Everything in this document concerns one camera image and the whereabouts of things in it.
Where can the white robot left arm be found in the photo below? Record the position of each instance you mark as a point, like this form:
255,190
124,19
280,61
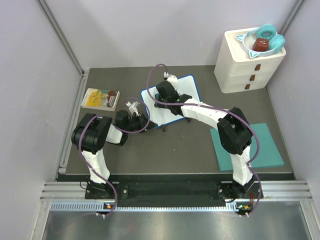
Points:
93,131

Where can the aluminium corner post left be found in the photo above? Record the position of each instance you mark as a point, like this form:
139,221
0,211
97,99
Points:
60,35

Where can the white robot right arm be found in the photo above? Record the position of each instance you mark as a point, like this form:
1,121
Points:
234,134

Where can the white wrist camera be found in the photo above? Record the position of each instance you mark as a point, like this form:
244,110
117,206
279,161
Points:
133,107
172,79

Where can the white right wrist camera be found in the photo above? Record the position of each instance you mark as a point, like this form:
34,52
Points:
172,79

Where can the aluminium corner post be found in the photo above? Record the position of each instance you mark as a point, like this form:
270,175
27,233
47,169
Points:
60,35
298,5

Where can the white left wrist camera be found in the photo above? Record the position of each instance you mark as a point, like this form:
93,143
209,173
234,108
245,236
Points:
133,107

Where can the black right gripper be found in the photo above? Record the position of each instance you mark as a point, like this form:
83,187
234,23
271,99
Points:
162,106

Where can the white three-drawer cabinet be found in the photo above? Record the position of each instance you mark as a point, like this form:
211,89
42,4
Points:
235,71

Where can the aluminium front rail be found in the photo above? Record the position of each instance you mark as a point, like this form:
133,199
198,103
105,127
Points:
70,196

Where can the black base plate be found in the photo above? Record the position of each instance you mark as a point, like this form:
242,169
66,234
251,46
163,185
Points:
166,190

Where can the yellow picture book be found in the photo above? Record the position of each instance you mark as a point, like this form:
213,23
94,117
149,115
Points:
100,99

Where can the aluminium corner post right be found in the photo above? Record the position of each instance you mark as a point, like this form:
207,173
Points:
298,5

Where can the blue framed whiteboard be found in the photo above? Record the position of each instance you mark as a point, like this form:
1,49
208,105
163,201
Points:
171,113

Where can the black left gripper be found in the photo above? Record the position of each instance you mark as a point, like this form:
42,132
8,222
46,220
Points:
142,120

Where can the brown cube toy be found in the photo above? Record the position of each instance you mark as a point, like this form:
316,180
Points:
260,45

